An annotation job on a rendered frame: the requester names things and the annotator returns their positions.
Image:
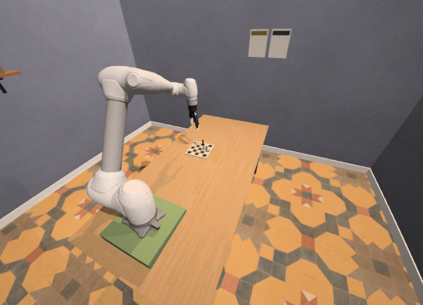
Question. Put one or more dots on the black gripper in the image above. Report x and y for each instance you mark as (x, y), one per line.
(193, 114)

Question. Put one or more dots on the black and white chessboard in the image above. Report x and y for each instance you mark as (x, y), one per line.
(198, 150)

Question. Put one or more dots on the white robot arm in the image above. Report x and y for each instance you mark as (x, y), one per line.
(134, 199)

